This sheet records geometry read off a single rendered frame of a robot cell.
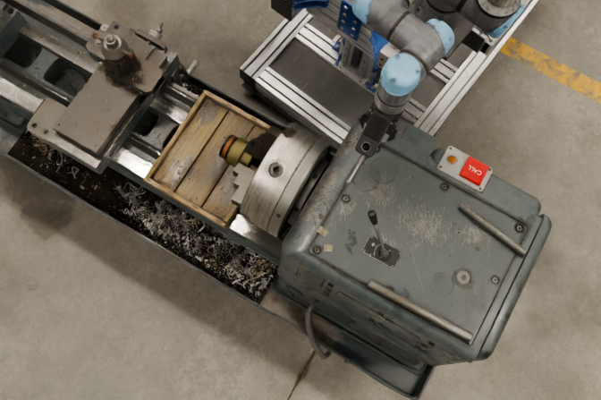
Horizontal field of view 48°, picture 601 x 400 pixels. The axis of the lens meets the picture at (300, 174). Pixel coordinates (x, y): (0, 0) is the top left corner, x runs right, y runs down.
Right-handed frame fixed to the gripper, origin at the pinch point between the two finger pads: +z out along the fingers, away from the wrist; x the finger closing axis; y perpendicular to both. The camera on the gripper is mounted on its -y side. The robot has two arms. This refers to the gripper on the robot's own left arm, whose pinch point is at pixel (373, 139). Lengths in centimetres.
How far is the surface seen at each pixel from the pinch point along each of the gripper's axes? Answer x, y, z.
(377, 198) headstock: -7.9, -9.2, 12.2
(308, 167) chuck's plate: 12.1, -10.3, 14.0
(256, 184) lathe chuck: 22.1, -20.6, 16.6
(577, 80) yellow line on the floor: -66, 131, 139
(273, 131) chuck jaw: 25.8, -4.8, 17.9
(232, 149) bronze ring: 34.8, -12.8, 25.7
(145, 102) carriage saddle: 72, -7, 47
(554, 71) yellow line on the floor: -54, 130, 139
